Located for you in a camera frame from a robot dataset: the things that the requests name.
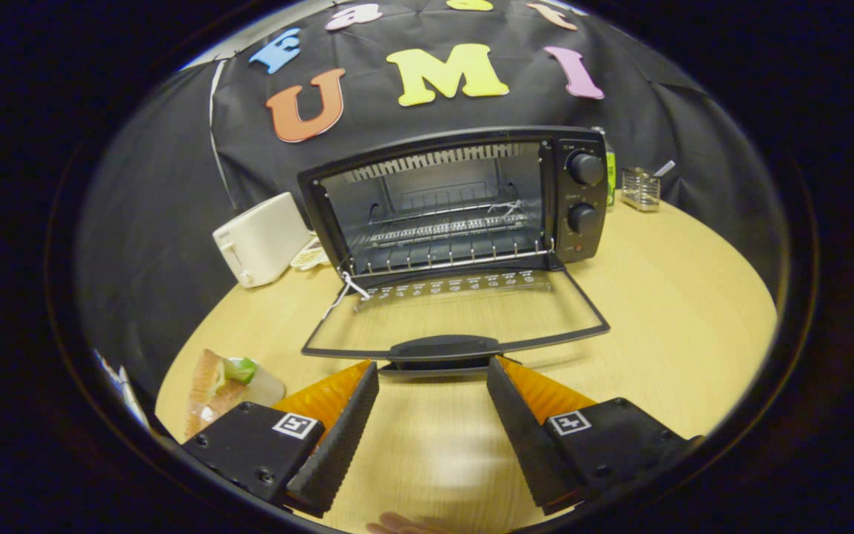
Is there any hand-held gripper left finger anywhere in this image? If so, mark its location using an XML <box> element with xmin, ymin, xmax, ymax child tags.
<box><xmin>181</xmin><ymin>360</ymin><xmax>381</xmax><ymax>518</ymax></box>

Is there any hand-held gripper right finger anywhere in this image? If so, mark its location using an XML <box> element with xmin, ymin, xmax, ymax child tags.
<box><xmin>486</xmin><ymin>356</ymin><xmax>704</xmax><ymax>516</ymax></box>

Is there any toast bread sandwich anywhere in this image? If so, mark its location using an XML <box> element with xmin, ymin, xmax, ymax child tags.
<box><xmin>184</xmin><ymin>349</ymin><xmax>259</xmax><ymax>440</ymax></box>

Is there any black toaster oven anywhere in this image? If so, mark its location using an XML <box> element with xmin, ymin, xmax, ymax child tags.
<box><xmin>297</xmin><ymin>126</ymin><xmax>612</xmax><ymax>374</ymax></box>

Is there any white pop-up toaster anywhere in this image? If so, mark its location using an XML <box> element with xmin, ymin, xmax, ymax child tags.
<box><xmin>212</xmin><ymin>191</ymin><xmax>314</xmax><ymax>289</ymax></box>

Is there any white plastic tray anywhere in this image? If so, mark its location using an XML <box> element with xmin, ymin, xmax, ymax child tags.
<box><xmin>184</xmin><ymin>357</ymin><xmax>288</xmax><ymax>440</ymax></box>

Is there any small white plate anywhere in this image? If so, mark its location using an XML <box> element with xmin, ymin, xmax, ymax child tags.
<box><xmin>290</xmin><ymin>236</ymin><xmax>331</xmax><ymax>271</ymax></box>

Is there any green label drink bottle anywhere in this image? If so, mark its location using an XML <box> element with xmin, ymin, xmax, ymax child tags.
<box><xmin>592</xmin><ymin>126</ymin><xmax>618</xmax><ymax>208</ymax></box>

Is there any metal wire holder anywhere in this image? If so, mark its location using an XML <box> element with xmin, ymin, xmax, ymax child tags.
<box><xmin>621</xmin><ymin>167</ymin><xmax>661</xmax><ymax>213</ymax></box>

